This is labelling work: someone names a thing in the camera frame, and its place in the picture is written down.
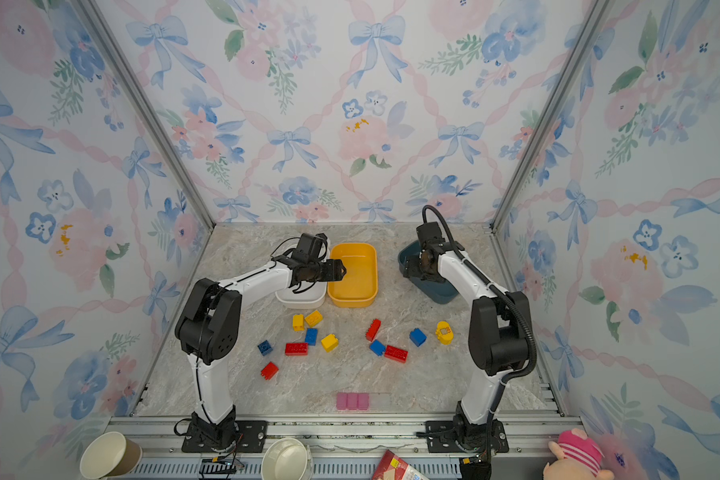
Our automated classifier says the blue small brick left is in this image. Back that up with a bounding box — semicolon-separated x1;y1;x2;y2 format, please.
257;340;272;356

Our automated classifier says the yellow curved lego piece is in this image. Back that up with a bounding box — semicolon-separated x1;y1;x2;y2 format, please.
436;321;454;345

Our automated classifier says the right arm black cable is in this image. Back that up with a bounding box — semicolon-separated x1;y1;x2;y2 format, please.
421;204;539;421

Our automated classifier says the yellow brick studs up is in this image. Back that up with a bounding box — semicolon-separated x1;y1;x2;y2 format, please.
305;311;323;328

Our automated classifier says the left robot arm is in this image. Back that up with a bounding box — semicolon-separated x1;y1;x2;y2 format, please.
175;233;347;427

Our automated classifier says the red snack box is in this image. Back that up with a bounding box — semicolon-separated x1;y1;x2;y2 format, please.
371;450;428;480

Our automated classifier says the red small brick front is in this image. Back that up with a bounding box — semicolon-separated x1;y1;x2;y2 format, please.
260;362;279;381

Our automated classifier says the pink block strip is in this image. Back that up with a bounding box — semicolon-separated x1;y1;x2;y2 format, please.
335;392;370;411

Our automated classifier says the pink plush toy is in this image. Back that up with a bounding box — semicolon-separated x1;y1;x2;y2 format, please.
542;428;615;480

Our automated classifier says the yellow plastic bin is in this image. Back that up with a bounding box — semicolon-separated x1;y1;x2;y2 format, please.
327;243;379;308

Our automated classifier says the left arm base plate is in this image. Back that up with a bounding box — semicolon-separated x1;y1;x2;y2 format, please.
181;416;268;454

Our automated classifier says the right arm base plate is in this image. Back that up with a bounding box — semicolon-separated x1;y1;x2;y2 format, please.
416;417;509;455

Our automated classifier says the white plastic bin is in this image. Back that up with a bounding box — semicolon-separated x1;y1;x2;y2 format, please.
274;239;332;310

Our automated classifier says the yellow brick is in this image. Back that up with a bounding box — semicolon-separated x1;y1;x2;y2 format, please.
292;314;305;332
321;334;339;352

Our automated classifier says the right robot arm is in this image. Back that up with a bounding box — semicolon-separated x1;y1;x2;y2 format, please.
403;221;538;426

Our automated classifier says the dark teal plastic bin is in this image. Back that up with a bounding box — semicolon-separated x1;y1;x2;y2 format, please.
397;241;459;305

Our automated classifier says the brown paper cup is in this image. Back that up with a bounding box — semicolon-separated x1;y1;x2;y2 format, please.
79;431;143;479

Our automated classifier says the white paper cup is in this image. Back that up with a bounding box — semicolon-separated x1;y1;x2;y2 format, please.
261;438;314;480

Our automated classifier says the aluminium front rail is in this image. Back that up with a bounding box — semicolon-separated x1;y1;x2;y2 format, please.
106;410;583;456

